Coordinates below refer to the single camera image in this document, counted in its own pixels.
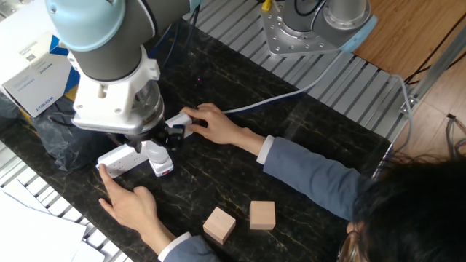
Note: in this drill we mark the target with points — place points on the white paper sheets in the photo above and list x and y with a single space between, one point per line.
29 233

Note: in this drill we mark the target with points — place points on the person's dark-haired head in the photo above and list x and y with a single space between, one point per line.
418 218

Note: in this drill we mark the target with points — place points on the yellow plastic tag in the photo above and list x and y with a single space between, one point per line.
266 5

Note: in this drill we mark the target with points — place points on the arm in blue-grey sleeve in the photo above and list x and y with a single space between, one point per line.
189 251
313 174

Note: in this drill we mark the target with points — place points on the thin metal-framed eyeglasses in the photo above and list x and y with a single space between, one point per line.
347 251

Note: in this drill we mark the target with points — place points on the left arm in blue-grey sleeve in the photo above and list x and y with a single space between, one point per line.
189 251

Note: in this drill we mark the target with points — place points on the black wrapped package yellow tape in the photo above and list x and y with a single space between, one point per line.
62 142

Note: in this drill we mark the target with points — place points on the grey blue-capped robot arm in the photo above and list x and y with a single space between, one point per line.
109 54

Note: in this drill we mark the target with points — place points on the white power strip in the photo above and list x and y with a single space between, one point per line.
118 160

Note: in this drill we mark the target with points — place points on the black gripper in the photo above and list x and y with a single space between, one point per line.
156 132

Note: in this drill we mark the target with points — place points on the white and blue cardboard box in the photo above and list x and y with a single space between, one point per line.
32 83

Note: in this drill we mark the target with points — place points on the person's left hand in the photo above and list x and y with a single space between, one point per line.
133 207

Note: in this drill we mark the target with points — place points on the silver robot mounting plate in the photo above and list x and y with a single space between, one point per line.
287 43

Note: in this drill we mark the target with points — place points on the person's right hand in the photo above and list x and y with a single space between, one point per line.
216 125

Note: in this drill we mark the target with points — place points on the white plug-in bulb holder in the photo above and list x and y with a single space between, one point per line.
163 168

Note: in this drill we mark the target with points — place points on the aluminium frame post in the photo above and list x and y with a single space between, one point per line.
437 74

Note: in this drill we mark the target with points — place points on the right arm in blue-grey sleeve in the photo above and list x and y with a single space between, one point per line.
313 174

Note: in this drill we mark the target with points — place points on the white LED bulb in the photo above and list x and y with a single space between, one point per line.
156 151

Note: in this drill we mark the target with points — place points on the wooden cube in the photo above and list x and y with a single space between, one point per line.
219 225
262 215

